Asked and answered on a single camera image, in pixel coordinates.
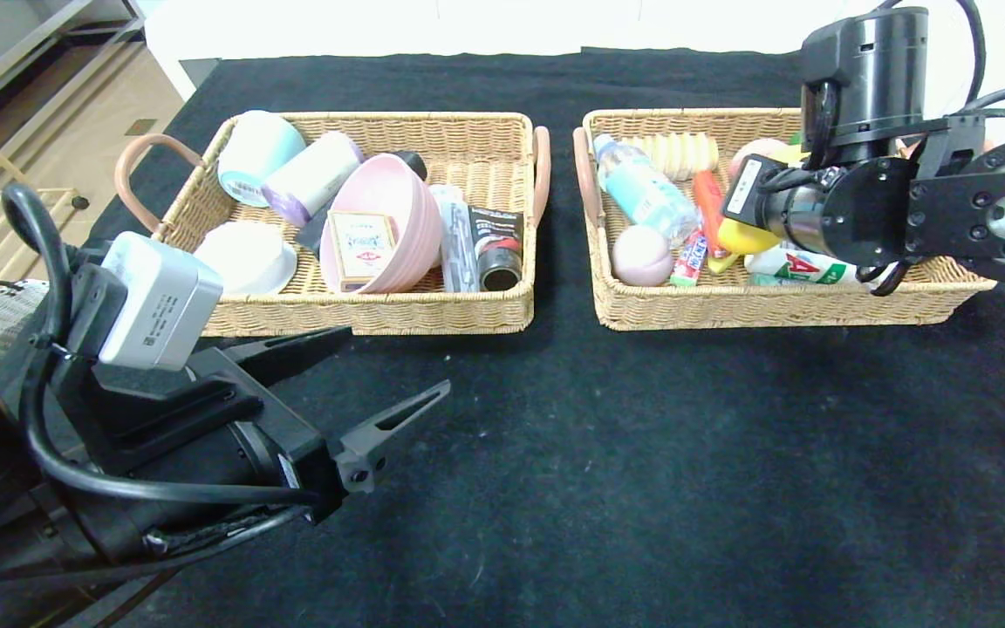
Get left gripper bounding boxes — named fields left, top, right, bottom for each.
left=126, top=325, right=451, bottom=530

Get playing card box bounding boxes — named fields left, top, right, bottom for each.
left=326, top=211, right=400, bottom=293

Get teal plastic mug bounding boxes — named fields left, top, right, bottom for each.
left=218, top=111, right=308, bottom=208

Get water bottle blue cap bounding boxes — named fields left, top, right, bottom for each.
left=592, top=133, right=701, bottom=248

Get orange sausage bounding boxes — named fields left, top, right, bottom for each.
left=694, top=170, right=735, bottom=259

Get yellow mango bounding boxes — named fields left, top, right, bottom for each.
left=716, top=144, right=804, bottom=256

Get white milk drink bottle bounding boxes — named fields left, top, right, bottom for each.
left=745, top=246, right=870, bottom=287

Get wicker basket holding pink bowl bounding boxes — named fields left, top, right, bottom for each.
left=115, top=112, right=553, bottom=338

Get wicker basket holding food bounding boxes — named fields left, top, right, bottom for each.
left=573, top=108, right=996, bottom=332

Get white ceramic dish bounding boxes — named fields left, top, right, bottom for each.
left=195, top=222, right=298, bottom=297

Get pink bowl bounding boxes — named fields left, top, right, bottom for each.
left=321, top=154, right=444, bottom=295

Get white bottle purple cap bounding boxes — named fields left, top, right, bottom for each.
left=263, top=133, right=366, bottom=229

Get black packaged item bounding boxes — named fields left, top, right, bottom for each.
left=433, top=185, right=527, bottom=293

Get black table cloth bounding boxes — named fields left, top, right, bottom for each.
left=0, top=48, right=1005, bottom=628

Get pale pink peach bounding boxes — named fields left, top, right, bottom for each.
left=612, top=225, right=674, bottom=288

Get white cabinet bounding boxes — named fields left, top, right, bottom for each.
left=145, top=0, right=896, bottom=104

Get red candy pack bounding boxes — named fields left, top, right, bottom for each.
left=670, top=229, right=709, bottom=287

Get ridged bread loaf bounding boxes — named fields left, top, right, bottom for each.
left=620, top=133, right=721, bottom=181

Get grey shelf unit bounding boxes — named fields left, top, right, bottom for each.
left=0, top=0, right=147, bottom=123

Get red peach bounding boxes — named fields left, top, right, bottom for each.
left=729, top=138, right=787, bottom=175

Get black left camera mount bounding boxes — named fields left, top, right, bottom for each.
left=49, top=262, right=263, bottom=476

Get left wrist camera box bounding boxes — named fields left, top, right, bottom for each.
left=97, top=231, right=224, bottom=372

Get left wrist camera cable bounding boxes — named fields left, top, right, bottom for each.
left=1, top=183, right=320, bottom=507

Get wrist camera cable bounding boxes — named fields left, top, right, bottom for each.
left=878, top=0, right=1005, bottom=119
left=1, top=183, right=320, bottom=507

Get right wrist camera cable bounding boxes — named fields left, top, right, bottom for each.
left=878, top=0, right=1005, bottom=119

